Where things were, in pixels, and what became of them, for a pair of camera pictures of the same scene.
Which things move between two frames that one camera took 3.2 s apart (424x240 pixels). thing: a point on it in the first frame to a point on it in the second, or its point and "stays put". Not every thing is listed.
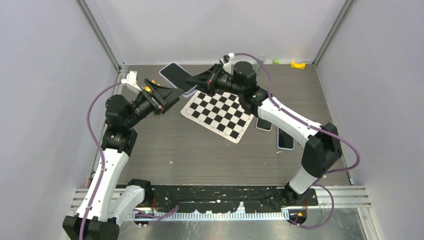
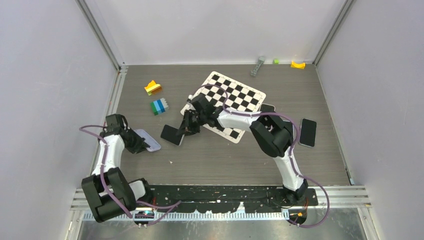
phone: x=177 y=76 to x=169 y=134
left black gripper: x=163 y=98 to x=140 y=145
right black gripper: x=202 y=82 to x=187 y=128
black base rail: x=259 y=199 stays put
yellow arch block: x=301 y=66 stays put
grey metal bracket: x=262 y=58 stays put
